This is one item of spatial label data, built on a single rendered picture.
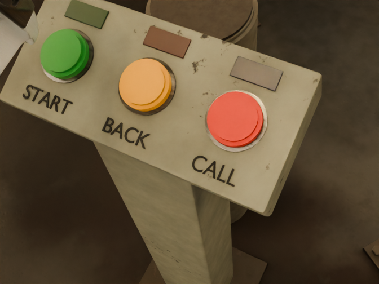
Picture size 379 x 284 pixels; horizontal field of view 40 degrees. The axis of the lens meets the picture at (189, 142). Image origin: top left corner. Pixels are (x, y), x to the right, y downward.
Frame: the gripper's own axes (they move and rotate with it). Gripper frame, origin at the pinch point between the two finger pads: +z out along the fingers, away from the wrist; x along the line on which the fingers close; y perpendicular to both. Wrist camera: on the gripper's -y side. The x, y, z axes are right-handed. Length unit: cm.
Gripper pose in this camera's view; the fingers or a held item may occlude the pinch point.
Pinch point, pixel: (23, 22)
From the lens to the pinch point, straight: 38.3
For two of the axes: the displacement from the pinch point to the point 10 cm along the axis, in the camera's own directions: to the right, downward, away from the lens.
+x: 8.8, 3.6, -2.9
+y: -4.0, 9.1, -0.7
